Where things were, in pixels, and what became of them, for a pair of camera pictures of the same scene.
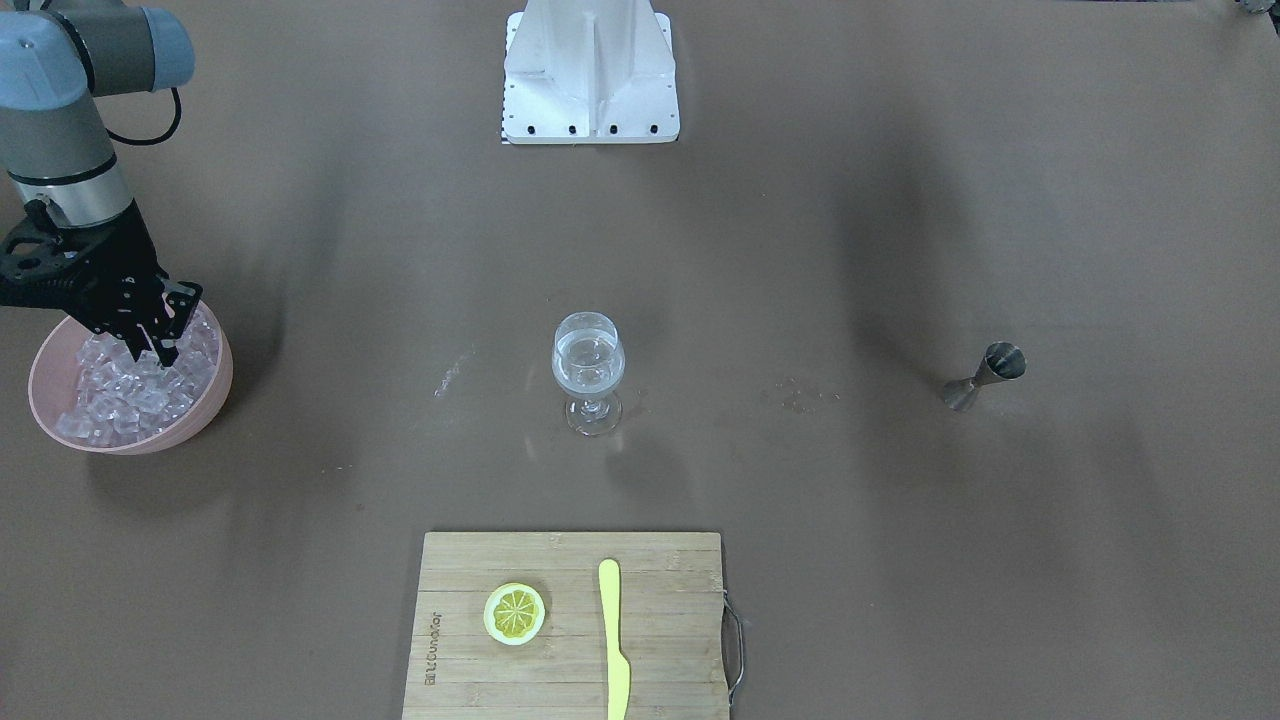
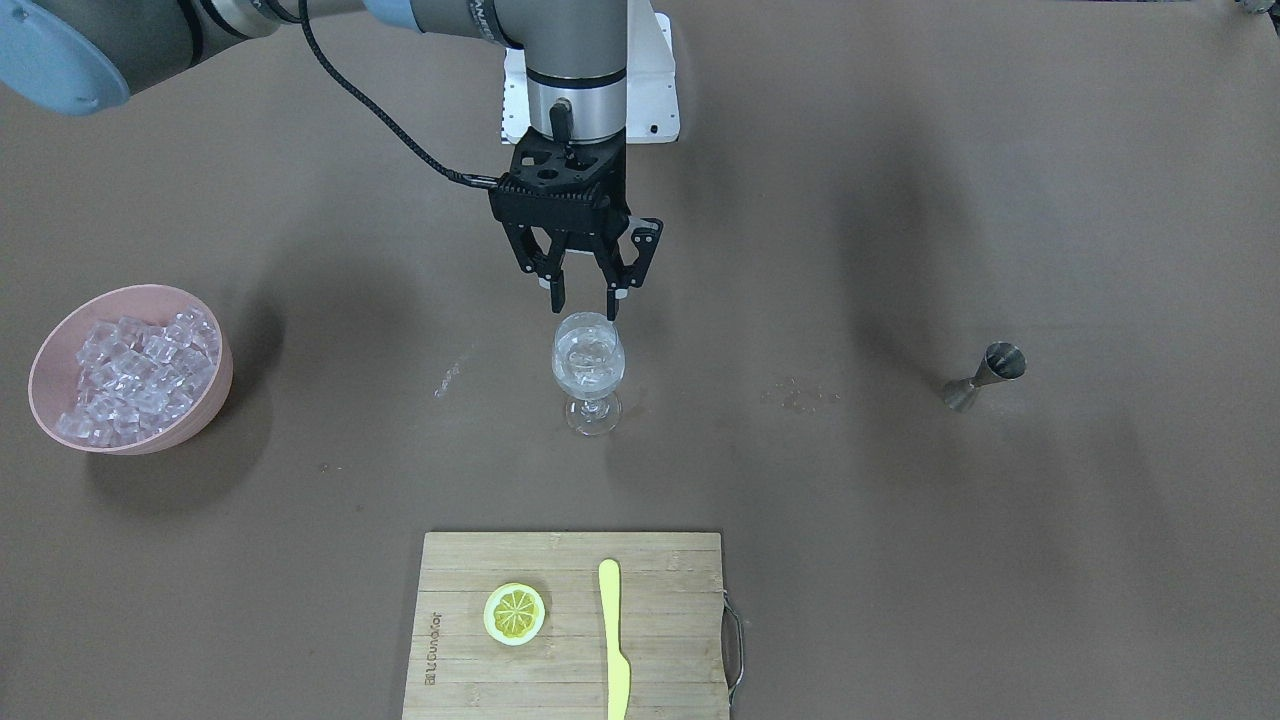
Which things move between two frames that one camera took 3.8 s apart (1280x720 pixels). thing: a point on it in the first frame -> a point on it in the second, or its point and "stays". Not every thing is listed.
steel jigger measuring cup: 1003,360 stays
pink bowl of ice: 89,389 stays
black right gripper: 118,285 -> 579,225
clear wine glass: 589,361 stays
